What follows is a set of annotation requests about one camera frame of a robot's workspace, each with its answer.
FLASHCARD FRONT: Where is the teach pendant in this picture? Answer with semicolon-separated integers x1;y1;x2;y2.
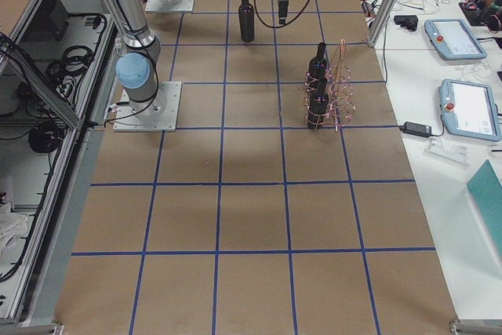
439;79;501;142
424;19;487;60

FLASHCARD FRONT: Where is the black power adapter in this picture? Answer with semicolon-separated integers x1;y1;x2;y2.
399;122;432;138

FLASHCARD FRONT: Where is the dark wine bottle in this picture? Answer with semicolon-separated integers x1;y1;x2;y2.
307;77;329;129
307;42;327;80
238;0;255;42

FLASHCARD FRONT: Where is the teal folder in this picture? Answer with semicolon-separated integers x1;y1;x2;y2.
467;160;502;254

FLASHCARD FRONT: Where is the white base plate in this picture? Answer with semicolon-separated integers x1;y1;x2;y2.
145;0;195;13
113;82;182;132

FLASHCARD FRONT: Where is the teach pendant far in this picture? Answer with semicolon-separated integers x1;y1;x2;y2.
424;19;487;60

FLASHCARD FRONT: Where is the copper wire bottle basket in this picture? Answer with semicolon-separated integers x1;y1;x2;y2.
304;39;355;130

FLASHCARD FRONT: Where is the crumpled white cloth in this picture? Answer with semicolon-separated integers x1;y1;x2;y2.
1;202;28;253

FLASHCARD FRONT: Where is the teach pendant near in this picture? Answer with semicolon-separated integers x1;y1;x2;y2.
439;79;501;142

